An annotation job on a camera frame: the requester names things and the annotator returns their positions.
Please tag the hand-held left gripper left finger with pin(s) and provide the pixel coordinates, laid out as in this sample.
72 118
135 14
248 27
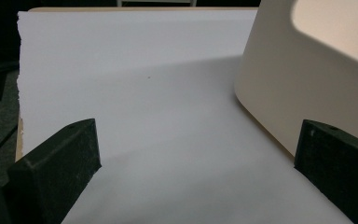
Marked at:
56 168

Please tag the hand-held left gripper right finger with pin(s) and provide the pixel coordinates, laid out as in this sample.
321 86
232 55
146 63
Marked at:
338 168

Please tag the white plastic storage box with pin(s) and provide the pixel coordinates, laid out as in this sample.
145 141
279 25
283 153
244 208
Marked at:
276 77

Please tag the white sheet covered board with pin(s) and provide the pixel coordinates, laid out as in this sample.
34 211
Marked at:
152 93

